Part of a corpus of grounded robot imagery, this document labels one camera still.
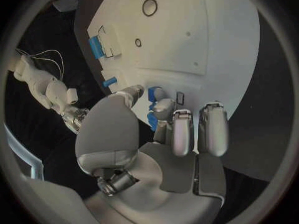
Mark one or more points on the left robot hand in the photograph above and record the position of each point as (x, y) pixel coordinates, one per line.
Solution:
(109, 132)

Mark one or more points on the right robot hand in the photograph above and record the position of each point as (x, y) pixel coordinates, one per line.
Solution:
(74, 118)

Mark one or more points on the blue gear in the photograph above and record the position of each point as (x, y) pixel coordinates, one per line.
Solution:
(152, 121)

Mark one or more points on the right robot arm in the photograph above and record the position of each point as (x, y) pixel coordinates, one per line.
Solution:
(38, 80)

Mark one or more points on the white task board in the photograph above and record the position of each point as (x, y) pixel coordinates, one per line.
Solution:
(168, 41)

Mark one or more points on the blue peg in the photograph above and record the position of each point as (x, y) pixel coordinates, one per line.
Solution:
(109, 81)

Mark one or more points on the blue block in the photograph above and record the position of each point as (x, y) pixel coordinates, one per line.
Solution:
(95, 47)

